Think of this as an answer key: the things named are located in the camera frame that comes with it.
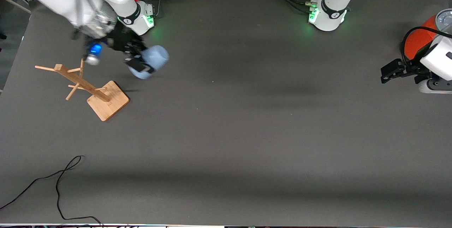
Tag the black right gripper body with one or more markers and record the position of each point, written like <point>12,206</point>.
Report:
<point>122,40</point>

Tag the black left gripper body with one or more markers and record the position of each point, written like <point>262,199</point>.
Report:
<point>411,69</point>

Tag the light blue cup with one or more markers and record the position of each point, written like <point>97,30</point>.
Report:
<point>157,58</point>

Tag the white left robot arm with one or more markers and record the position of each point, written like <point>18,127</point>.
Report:
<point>330,12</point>

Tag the orange can with grey lid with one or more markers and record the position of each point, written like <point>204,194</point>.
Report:
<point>416,40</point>

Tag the wooden mug tree stand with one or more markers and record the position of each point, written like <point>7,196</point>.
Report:
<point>107,102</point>

